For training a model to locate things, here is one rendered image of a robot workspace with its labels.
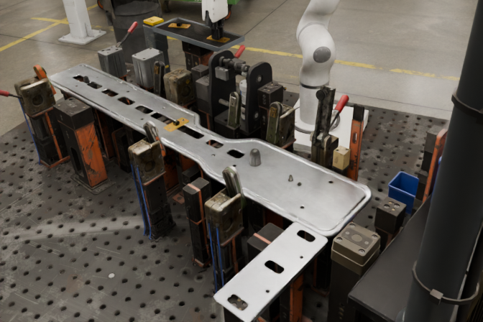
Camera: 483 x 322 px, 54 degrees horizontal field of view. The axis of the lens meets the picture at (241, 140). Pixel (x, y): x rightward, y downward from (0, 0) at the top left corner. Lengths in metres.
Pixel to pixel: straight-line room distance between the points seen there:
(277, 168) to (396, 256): 0.43
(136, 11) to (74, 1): 1.17
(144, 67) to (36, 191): 0.62
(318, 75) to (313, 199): 0.73
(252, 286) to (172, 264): 0.51
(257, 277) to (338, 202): 0.31
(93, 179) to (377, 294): 1.17
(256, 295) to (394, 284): 0.28
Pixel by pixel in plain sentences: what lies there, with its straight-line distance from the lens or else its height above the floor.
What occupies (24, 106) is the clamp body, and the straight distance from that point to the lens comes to 1.93.
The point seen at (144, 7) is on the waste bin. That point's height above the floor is 0.57.
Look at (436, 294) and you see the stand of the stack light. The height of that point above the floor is 1.62.
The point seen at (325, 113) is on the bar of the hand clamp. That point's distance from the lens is 1.30.
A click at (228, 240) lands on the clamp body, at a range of 1.23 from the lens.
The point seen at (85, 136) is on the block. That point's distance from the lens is 1.74.
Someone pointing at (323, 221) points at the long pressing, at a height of 1.00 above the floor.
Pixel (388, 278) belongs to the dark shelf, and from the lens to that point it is 1.04.
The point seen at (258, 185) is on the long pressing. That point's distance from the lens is 1.27.
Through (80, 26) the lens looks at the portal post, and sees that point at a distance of 5.31.
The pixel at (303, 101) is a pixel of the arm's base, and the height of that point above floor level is 0.86.
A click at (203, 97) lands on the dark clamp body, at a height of 1.02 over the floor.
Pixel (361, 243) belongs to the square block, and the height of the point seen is 1.06.
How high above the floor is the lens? 1.81
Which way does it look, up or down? 34 degrees down
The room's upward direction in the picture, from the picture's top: 3 degrees counter-clockwise
